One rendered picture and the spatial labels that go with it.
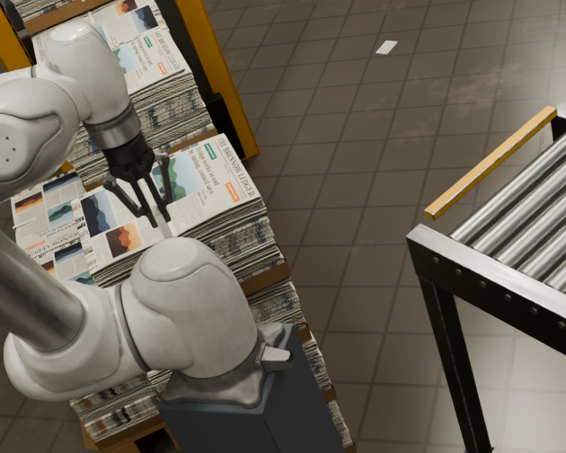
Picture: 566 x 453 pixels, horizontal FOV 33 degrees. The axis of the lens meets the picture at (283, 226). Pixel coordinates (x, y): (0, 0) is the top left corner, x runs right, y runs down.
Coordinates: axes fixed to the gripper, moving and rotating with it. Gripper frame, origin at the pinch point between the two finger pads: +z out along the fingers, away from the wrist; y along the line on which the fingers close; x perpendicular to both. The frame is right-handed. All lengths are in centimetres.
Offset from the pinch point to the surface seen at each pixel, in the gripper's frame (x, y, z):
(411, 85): -182, -108, 116
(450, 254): 2, -51, 37
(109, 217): -24.0, 10.8, 10.1
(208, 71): -182, -31, 72
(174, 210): -17.2, -2.5, 10.6
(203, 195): -17.4, -9.2, 10.1
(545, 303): 25, -60, 37
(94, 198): -33.6, 12.5, 10.3
